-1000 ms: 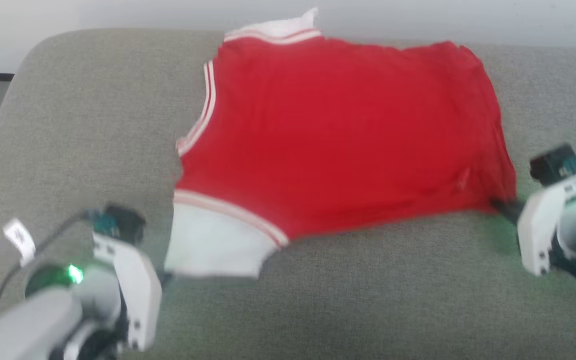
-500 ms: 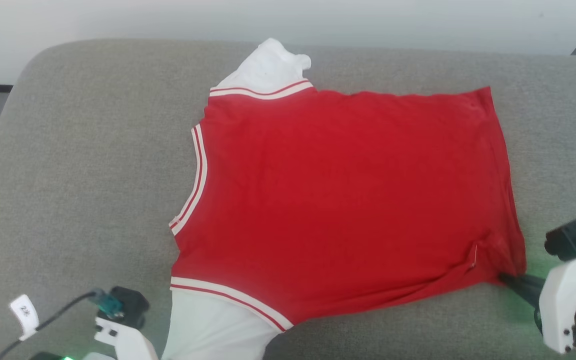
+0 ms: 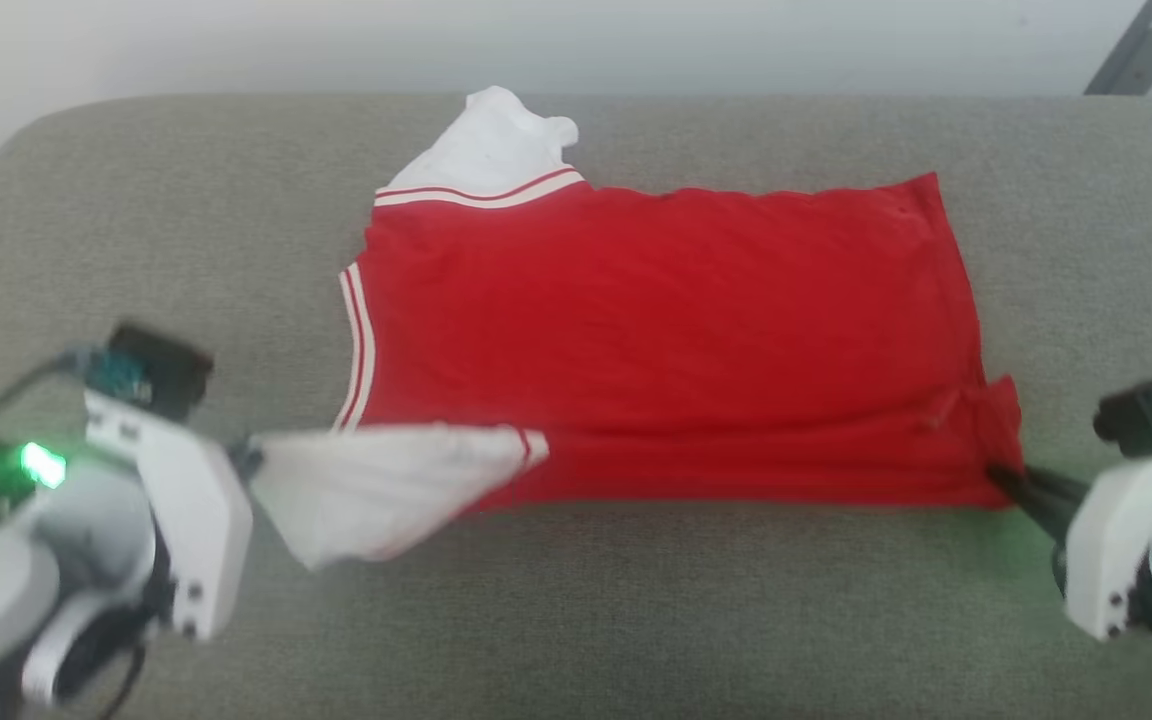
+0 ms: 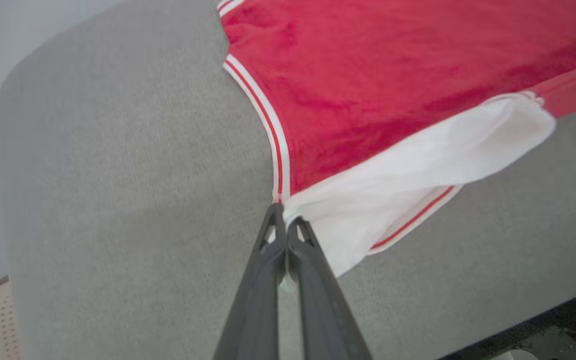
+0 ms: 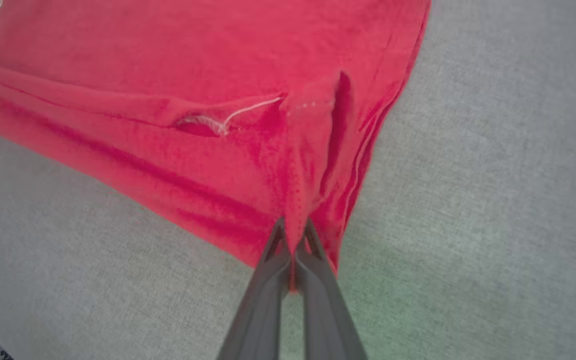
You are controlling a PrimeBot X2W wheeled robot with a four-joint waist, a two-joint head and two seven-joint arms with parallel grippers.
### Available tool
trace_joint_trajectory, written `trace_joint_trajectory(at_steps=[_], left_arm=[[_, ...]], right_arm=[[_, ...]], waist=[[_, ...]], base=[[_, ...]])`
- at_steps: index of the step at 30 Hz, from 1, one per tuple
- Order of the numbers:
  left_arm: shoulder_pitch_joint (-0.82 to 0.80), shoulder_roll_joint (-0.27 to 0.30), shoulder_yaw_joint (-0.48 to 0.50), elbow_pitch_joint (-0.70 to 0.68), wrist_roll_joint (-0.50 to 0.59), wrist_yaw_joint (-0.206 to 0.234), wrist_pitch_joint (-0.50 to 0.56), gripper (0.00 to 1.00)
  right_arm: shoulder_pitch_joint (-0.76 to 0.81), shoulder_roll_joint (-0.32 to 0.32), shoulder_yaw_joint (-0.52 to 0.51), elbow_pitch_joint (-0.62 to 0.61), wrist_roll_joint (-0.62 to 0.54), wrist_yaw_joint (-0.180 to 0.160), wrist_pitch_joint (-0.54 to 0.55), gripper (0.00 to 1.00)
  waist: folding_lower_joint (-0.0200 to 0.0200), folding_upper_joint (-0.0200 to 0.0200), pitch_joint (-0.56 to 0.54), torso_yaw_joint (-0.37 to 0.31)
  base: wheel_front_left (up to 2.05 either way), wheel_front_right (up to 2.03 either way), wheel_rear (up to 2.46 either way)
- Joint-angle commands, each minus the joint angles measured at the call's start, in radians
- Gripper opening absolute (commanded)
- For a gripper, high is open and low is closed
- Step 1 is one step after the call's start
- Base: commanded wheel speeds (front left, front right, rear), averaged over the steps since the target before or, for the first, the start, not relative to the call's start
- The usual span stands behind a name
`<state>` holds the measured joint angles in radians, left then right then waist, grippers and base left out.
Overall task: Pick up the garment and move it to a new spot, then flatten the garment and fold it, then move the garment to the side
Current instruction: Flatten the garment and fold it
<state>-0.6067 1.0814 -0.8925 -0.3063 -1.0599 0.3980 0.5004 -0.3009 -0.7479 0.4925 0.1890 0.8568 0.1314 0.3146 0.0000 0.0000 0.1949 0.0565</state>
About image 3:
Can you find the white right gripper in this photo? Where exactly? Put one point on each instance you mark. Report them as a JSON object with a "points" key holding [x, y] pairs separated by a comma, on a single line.
{"points": [[1121, 540]]}

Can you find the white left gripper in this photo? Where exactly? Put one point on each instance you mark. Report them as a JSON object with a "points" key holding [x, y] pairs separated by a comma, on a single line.
{"points": [[191, 510]]}

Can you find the red white sports shirt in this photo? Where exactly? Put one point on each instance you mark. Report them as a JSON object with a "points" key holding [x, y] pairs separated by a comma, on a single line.
{"points": [[656, 330]]}

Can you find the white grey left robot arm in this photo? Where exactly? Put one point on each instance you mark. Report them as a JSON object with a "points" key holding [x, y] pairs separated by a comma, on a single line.
{"points": [[6, 590]]}

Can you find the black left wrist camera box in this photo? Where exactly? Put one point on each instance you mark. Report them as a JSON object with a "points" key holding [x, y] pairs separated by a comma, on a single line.
{"points": [[161, 365]]}

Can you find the grey metal bracket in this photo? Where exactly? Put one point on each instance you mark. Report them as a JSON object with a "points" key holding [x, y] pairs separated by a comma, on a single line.
{"points": [[1131, 50]]}

